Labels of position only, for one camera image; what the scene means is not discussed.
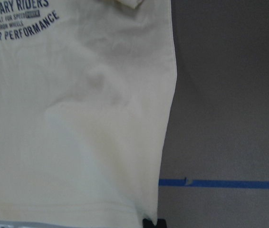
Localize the cream long-sleeve printed shirt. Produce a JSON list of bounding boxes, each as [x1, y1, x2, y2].
[[0, 0, 177, 228]]

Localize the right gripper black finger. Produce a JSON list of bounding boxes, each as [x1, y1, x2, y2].
[[142, 219, 166, 228]]

